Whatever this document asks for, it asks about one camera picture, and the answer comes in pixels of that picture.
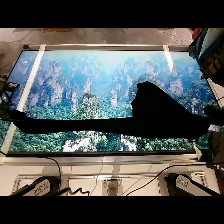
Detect heap of clothes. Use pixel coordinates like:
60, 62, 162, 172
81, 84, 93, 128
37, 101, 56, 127
187, 27, 224, 80

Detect black cable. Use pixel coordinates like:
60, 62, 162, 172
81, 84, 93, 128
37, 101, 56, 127
58, 186, 91, 197
124, 161, 206, 197
41, 155, 64, 188

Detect black pants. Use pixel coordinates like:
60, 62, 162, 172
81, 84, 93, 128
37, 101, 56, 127
9, 81, 215, 141

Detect silver frame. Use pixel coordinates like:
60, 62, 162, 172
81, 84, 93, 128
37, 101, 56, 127
0, 43, 218, 197

